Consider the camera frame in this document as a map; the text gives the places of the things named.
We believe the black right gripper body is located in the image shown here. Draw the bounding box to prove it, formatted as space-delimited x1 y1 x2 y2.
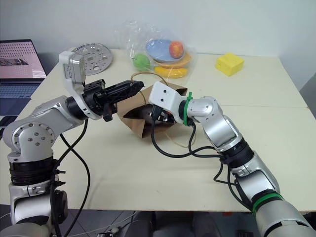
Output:
149 109 177 125

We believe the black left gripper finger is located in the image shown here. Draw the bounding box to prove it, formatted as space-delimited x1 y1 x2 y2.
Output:
107 86 144 105
106 80 145 96

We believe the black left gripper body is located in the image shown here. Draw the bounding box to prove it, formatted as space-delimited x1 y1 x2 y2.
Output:
82 79 118 122

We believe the brown paper bag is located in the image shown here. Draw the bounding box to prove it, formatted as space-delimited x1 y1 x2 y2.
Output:
116 72 198 149

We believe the clear plastic bag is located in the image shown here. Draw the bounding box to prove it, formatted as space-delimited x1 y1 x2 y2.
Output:
113 19 198 80

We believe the green toy apple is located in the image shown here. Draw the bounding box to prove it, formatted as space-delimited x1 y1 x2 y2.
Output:
133 53 152 72

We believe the green zip tie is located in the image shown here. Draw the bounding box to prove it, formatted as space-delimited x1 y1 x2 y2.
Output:
182 91 196 127

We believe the perforated round metal plate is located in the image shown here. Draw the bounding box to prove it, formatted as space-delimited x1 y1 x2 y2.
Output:
70 42 114 75

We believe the yellow toy banana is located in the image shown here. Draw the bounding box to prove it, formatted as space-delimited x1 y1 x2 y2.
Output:
154 66 189 79

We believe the blue plate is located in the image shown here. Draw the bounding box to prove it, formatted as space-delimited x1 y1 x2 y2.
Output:
145 39 188 63

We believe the red toy apple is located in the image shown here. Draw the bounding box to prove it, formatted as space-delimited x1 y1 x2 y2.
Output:
168 40 186 59

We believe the yellow cheese block toy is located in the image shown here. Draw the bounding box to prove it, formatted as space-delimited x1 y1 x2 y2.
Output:
215 52 245 78

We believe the open laptop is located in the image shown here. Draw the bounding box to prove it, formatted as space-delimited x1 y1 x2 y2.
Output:
0 39 48 101

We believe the dark rounded shape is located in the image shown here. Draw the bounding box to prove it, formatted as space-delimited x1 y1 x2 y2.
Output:
149 210 224 237

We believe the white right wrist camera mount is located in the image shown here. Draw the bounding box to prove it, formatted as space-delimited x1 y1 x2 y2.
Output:
149 81 190 123

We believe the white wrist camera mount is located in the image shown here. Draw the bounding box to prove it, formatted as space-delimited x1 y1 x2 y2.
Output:
149 81 190 123
58 51 104 121

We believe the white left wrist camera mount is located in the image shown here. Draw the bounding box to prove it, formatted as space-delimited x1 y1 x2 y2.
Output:
58 51 104 121

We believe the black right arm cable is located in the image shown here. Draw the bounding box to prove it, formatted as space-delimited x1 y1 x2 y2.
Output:
150 105 255 213

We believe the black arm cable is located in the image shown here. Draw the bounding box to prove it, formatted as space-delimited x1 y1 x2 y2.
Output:
150 105 255 213
49 118 91 237

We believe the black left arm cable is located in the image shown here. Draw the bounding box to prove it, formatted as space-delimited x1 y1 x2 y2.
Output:
49 118 91 237

